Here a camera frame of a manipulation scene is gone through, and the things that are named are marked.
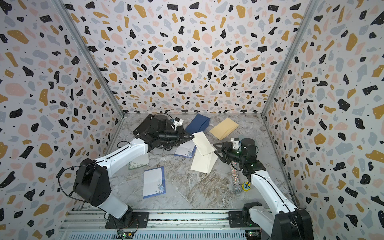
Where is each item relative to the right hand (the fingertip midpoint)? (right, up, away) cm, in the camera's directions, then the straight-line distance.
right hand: (214, 148), depth 77 cm
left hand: (-10, +6, -1) cm, 11 cm away
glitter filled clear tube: (+13, -21, +5) cm, 25 cm away
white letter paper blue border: (-34, -21, +9) cm, 41 cm away
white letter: (-16, -4, +24) cm, 29 cm away
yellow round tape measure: (+19, -22, +7) cm, 30 cm away
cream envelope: (-5, -12, +18) cm, 22 cm away
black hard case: (-48, +11, +30) cm, 58 cm away
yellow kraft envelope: (+11, +9, +37) cm, 40 cm away
